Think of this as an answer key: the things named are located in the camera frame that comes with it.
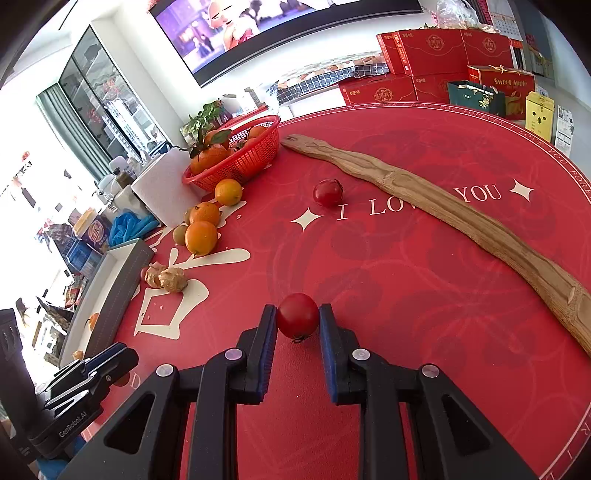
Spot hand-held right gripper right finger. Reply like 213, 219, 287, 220
318, 304, 539, 480

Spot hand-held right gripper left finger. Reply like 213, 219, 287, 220
69, 304, 279, 480

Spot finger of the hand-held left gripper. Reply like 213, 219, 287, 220
48, 342, 126, 388
44, 348, 140, 414

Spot large red tomato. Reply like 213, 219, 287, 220
276, 292, 320, 344

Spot red plastic mesh basket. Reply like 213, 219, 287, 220
181, 114, 281, 193

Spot white rectangular tray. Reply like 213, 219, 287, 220
58, 237, 155, 370

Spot black glossy object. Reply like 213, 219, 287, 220
0, 308, 38, 464

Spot blue printed snack box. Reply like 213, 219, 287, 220
78, 217, 112, 252

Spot blue rubber gloves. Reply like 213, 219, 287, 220
107, 210, 160, 246

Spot round orange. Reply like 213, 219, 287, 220
185, 220, 219, 257
189, 202, 221, 227
214, 178, 244, 206

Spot small red tomato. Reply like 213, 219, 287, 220
312, 178, 345, 208

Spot white jar with metal tap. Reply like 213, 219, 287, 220
95, 175, 116, 206

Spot white paper towel roll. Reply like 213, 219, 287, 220
130, 147, 195, 228

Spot white plastic bottle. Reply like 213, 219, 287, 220
108, 155, 132, 181

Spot long curved wooden stick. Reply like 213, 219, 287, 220
281, 134, 591, 356

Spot pile of leafy mandarins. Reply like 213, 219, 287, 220
189, 127, 273, 176

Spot grey-green curtain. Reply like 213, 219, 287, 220
36, 83, 109, 181

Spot green potted plant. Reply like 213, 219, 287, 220
182, 100, 232, 139

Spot glass door cabinet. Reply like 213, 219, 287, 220
59, 25, 174, 171

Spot small white carton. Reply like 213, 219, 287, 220
242, 87, 269, 112

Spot red gift box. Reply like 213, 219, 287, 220
397, 29, 468, 77
339, 74, 419, 108
376, 32, 408, 75
462, 28, 515, 71
411, 71, 471, 104

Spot checked cloth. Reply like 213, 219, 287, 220
270, 52, 391, 104

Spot green gift bag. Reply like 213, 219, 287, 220
448, 80, 506, 116

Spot yellow carton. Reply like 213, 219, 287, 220
525, 91, 555, 143

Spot white printed carton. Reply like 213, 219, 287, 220
553, 105, 575, 155

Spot clear plastic bag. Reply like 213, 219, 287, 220
422, 0, 481, 31

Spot red carry box with handle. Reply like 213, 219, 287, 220
467, 65, 536, 121

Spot wall television screen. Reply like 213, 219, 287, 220
148, 0, 423, 88

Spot wall calendar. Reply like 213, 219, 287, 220
489, 11, 525, 42

